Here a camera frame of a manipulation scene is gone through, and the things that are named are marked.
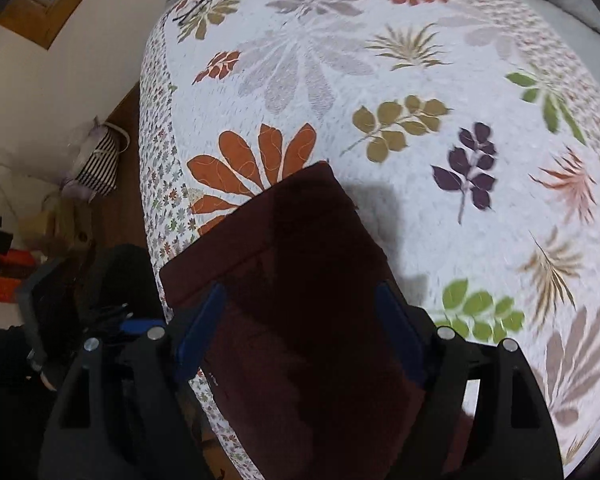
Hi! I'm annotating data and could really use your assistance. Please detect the maroon pants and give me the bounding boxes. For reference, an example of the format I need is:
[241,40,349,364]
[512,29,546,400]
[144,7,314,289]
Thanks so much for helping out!
[159,161,477,480]

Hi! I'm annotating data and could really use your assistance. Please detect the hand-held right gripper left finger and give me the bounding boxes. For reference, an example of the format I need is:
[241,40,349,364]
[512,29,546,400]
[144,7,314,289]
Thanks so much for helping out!
[39,282,228,480]

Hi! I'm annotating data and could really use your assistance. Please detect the brown paper bag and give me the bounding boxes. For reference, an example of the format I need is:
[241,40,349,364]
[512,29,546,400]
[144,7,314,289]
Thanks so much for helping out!
[19,194,99,262]

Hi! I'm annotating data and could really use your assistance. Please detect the floral quilted bedspread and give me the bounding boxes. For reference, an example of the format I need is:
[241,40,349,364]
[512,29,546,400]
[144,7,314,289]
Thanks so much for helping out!
[139,0,600,480]

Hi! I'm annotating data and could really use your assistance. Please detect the orange cloth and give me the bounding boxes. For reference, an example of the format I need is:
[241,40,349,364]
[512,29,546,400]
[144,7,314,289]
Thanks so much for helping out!
[0,249,37,304]

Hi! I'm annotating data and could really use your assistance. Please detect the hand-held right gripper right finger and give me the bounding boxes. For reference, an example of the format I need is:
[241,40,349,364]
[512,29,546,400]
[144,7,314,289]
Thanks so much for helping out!
[374,282,566,480]

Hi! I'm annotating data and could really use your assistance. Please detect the striped bag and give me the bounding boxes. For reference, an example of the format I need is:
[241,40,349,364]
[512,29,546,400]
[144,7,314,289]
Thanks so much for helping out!
[62,117,132,197]

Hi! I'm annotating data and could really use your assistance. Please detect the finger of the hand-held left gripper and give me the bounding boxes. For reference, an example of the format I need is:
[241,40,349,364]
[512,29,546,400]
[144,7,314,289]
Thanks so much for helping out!
[119,318,167,337]

